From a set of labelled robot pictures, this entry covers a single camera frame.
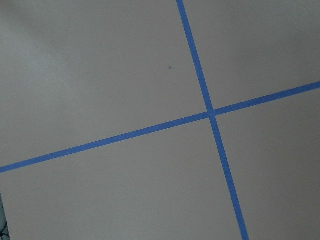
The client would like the brown paper table mat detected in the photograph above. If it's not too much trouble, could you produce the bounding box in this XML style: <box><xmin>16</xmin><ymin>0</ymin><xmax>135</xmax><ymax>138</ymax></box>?
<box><xmin>0</xmin><ymin>0</ymin><xmax>320</xmax><ymax>240</ymax></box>

